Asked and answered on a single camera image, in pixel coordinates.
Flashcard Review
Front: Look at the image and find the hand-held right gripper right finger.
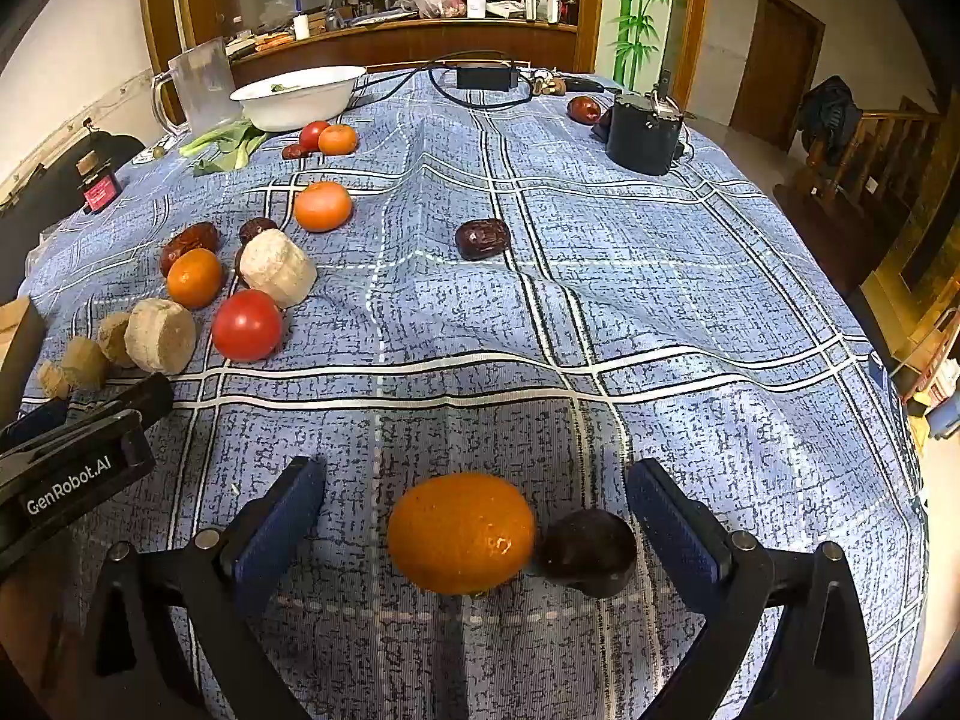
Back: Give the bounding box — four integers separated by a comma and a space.
625, 457, 878, 720

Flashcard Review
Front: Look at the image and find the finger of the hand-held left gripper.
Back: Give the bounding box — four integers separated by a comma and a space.
66, 371, 176, 428
0, 396, 72, 452

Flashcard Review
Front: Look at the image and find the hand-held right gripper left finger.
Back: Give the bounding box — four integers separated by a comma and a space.
79, 456, 327, 720

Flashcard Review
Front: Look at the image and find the cardboard box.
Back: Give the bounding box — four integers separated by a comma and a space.
0, 296, 47, 428

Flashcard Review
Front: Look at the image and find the large red tomato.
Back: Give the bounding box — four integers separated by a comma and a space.
211, 289, 285, 362

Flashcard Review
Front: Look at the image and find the large orange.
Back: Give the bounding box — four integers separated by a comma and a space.
386, 472, 536, 596

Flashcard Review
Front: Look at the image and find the small brown yam piece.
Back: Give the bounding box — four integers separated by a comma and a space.
61, 337, 110, 391
37, 361, 73, 400
97, 313, 137, 368

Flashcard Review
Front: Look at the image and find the large wrinkled red date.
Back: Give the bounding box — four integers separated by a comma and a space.
159, 222, 221, 277

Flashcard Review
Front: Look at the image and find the dark jar with red label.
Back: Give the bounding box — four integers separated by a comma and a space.
77, 150, 121, 215

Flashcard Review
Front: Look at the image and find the blue plaid tablecloth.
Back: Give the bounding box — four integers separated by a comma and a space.
15, 64, 931, 720

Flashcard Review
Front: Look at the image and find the black chair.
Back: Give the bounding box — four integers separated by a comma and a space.
0, 120, 147, 305

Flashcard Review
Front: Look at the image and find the green leafy vegetable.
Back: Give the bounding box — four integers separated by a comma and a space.
180, 118, 269, 177

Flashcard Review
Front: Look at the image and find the clear plastic pitcher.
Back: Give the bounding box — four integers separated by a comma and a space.
151, 36, 238, 137

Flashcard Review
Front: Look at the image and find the white bowl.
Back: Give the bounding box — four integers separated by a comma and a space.
229, 66, 368, 132

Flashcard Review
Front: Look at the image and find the wooden stair railing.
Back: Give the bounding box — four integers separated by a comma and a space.
795, 96, 942, 203

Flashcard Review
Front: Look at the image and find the dark jacket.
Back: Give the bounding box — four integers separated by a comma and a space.
795, 76, 863, 155

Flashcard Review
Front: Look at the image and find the wooden door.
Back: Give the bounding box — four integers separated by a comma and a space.
729, 0, 827, 152

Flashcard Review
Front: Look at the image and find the black power adapter with cable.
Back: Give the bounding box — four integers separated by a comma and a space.
349, 51, 537, 110

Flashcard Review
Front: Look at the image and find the bamboo wall poster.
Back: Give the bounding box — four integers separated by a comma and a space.
613, 0, 670, 87

